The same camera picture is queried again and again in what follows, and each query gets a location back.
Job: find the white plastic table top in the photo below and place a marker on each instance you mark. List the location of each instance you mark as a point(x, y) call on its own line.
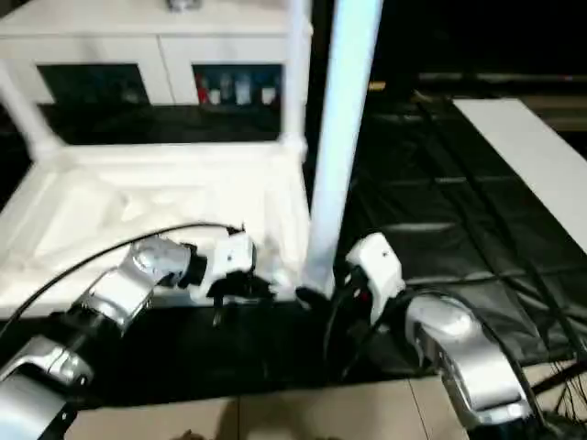
point(137, 192)

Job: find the black work mat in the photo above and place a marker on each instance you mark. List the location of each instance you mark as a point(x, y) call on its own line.
point(458, 229)

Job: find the small tan box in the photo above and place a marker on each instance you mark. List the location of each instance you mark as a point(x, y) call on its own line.
point(377, 85)

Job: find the black folding stand leg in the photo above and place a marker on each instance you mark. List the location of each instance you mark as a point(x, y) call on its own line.
point(557, 378)

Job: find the flat white board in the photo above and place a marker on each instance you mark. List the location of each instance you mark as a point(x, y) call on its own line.
point(527, 151)

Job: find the white cabinet with openings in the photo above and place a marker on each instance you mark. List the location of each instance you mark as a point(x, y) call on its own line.
point(137, 41)

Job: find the small shiny metal ornament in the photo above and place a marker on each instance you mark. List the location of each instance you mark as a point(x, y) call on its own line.
point(183, 3)

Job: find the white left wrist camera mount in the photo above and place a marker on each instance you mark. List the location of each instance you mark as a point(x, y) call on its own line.
point(229, 256)

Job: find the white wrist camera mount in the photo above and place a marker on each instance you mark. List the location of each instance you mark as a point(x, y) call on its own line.
point(380, 266)
point(229, 256)

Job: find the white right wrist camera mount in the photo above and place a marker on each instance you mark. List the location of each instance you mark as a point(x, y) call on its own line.
point(380, 266)

